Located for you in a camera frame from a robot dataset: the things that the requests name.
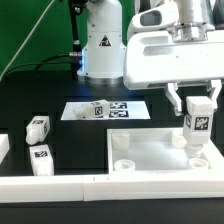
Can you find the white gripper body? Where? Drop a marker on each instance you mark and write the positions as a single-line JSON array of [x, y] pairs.
[[152, 60]]

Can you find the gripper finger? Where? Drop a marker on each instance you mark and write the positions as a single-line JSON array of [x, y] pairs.
[[173, 97], [213, 88]]

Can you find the white square table top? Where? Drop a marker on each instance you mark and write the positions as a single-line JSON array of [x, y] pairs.
[[159, 150]]

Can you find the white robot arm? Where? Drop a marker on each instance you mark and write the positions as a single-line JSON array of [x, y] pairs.
[[104, 54]]

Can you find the white marker sheet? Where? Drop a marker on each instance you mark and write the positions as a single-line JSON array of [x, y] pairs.
[[118, 110]]

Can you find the white left fence block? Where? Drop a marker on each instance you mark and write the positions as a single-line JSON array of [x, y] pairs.
[[4, 146]]

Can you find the white front fence bar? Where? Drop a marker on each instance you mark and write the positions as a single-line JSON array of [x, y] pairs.
[[109, 187]]

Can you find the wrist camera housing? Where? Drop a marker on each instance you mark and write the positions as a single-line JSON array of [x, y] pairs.
[[158, 18]]

